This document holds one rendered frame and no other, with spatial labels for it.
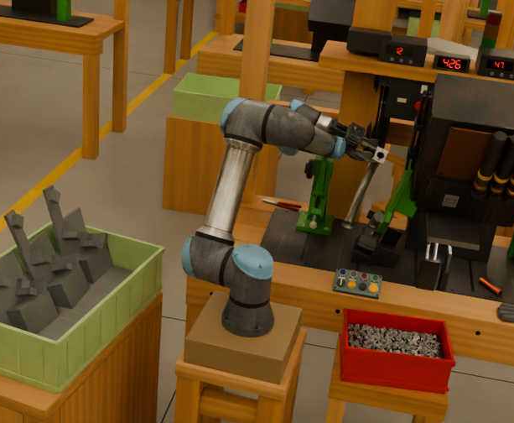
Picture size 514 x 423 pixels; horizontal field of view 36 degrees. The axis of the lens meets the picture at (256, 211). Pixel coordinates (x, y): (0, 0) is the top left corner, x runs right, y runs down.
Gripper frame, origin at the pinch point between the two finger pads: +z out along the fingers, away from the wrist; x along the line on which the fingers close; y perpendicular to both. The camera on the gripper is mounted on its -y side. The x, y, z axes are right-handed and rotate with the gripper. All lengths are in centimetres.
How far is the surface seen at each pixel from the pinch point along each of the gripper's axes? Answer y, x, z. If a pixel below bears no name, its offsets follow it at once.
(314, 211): -24.3, -18.2, -9.5
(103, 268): -21, -73, -66
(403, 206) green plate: 3.9, -14.7, 14.2
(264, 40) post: -7, 26, -54
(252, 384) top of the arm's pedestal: 20, -94, -10
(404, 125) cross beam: -16.8, 27.3, 7.7
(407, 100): 6.4, 21.8, 0.7
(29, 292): 5, -96, -78
